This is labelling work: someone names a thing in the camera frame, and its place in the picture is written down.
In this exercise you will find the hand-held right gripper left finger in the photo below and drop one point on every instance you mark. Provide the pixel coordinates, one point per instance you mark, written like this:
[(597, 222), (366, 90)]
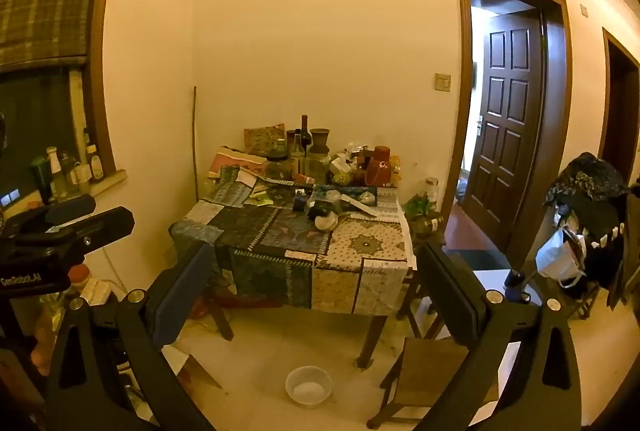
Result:
[(182, 296)]

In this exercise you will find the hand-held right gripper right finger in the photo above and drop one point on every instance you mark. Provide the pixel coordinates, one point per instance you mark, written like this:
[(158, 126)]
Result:
[(445, 296)]

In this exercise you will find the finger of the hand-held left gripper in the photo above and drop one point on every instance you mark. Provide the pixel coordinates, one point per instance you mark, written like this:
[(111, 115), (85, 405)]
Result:
[(70, 208), (107, 223)]

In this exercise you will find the white plastic basin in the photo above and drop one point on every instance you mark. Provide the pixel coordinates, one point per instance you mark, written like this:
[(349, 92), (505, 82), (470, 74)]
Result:
[(308, 388)]

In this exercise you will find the white bottle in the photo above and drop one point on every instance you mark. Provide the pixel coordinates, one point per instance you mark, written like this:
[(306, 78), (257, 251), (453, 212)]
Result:
[(54, 171)]

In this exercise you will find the dark green cup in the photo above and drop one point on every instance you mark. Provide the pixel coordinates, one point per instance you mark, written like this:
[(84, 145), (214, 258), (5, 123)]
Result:
[(40, 178)]

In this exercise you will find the dark green doormat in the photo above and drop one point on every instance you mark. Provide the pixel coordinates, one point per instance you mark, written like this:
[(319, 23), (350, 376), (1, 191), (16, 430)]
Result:
[(475, 257)]

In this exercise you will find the brown glass bottle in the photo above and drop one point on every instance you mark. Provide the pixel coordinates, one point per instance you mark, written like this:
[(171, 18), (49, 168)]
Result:
[(94, 163)]

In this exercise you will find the small blue bottle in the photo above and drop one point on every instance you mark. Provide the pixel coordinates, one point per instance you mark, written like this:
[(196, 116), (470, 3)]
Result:
[(514, 282)]

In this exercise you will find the brown bottle lying down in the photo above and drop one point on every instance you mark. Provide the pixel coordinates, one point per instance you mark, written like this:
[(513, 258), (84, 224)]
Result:
[(427, 224)]

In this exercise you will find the wooden stool with light seat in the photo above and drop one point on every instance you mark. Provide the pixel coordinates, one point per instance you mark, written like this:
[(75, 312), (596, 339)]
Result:
[(430, 371)]

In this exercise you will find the dark wooden table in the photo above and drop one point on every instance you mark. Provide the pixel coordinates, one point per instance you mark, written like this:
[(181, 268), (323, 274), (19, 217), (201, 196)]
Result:
[(372, 341)]

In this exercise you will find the green plastic bag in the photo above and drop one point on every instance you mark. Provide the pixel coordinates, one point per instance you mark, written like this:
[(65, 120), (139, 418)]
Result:
[(416, 207)]

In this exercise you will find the small glass jar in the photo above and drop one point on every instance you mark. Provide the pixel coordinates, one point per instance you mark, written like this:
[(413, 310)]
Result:
[(431, 192)]

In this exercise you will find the patchwork tablecloth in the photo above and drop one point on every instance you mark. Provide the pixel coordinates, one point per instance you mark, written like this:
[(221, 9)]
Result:
[(350, 251)]

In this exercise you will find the white plastic bag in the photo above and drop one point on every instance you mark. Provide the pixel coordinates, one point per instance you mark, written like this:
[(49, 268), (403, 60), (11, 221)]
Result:
[(557, 256)]

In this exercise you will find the thin wooden stick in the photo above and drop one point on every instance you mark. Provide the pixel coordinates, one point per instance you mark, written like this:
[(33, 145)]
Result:
[(195, 141)]

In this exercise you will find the white tape roll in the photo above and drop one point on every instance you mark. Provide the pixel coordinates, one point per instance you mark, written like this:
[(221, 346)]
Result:
[(325, 222)]

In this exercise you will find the pink patterned box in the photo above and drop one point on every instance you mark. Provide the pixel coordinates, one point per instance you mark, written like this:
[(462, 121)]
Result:
[(235, 161)]

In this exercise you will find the red thermos jug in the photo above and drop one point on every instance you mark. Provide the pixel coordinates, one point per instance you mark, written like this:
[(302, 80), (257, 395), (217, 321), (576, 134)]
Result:
[(378, 167)]

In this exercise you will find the small black jar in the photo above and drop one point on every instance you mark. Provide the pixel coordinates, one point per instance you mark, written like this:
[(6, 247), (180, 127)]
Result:
[(300, 201)]

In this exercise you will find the red sauce bottle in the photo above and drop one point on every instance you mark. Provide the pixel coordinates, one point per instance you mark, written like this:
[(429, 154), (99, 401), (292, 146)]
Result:
[(361, 161)]

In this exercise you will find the glass jar with black lid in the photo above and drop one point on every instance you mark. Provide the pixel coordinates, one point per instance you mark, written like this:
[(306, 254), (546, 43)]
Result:
[(276, 163)]

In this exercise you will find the floral patterned box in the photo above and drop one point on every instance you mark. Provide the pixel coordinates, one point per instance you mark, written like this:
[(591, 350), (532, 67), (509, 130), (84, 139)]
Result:
[(262, 137)]

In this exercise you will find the clear bottle with brown label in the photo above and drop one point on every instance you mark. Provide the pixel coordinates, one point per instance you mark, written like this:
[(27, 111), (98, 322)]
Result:
[(296, 157)]

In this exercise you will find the pile of dark clothes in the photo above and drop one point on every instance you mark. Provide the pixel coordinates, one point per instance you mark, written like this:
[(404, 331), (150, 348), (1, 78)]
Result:
[(595, 196)]

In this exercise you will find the large glass jar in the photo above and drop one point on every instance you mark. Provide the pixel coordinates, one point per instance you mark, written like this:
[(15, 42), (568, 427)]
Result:
[(316, 165)]

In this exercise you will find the dark brown panelled door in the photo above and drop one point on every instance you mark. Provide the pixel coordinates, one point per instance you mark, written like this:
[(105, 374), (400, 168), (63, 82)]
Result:
[(505, 121)]

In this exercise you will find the dark wine bottle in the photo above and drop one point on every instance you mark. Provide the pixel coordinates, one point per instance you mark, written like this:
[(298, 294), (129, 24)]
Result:
[(304, 136)]

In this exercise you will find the clay vase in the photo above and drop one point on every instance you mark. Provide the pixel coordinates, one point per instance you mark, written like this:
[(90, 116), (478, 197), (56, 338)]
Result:
[(319, 138)]

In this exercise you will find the wooden window frame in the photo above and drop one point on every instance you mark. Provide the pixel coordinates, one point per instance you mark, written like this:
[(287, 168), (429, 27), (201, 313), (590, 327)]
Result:
[(100, 61)]

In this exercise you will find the wall light switch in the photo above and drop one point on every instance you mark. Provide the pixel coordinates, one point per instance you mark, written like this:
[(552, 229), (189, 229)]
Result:
[(442, 82)]

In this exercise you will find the wooden door frame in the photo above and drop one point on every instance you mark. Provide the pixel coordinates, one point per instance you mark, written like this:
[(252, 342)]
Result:
[(612, 101), (557, 111)]

